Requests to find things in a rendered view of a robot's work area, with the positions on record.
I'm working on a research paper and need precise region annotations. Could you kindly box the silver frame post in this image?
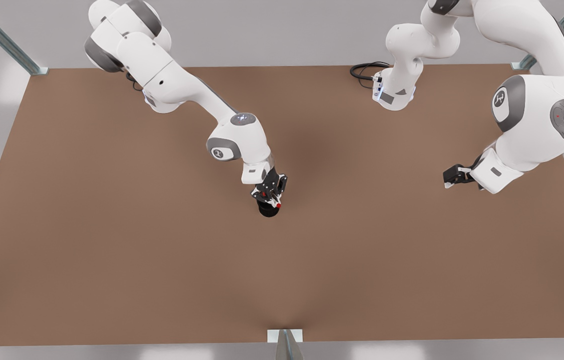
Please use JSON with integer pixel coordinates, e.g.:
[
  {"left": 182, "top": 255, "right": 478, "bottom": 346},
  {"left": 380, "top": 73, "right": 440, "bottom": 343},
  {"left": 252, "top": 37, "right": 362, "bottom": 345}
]
[
  {"left": 0, "top": 0, "right": 49, "bottom": 77},
  {"left": 267, "top": 328, "right": 304, "bottom": 360},
  {"left": 510, "top": 0, "right": 564, "bottom": 71}
]

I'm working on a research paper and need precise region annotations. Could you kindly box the small black cylinder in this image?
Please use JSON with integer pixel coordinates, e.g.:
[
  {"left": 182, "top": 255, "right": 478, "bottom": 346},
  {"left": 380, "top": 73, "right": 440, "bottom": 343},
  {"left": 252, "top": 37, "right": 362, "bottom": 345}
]
[{"left": 257, "top": 198, "right": 281, "bottom": 219}]

